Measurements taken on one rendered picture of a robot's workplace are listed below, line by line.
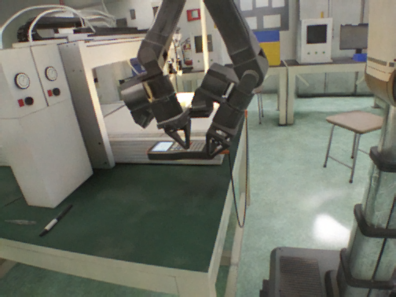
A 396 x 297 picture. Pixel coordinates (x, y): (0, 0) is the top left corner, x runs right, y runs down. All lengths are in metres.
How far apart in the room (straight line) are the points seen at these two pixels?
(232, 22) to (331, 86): 4.41
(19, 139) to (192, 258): 0.57
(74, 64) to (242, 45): 0.60
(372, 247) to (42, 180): 0.99
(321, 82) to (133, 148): 4.20
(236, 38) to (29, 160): 0.65
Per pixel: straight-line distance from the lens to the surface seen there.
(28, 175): 0.89
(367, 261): 0.94
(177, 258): 0.59
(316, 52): 3.55
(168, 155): 0.70
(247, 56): 0.56
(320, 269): 1.23
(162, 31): 0.68
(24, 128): 0.82
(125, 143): 0.98
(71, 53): 0.96
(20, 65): 0.83
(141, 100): 0.65
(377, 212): 0.83
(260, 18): 5.11
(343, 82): 4.95
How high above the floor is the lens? 1.18
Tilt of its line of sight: 24 degrees down
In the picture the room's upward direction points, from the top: 7 degrees counter-clockwise
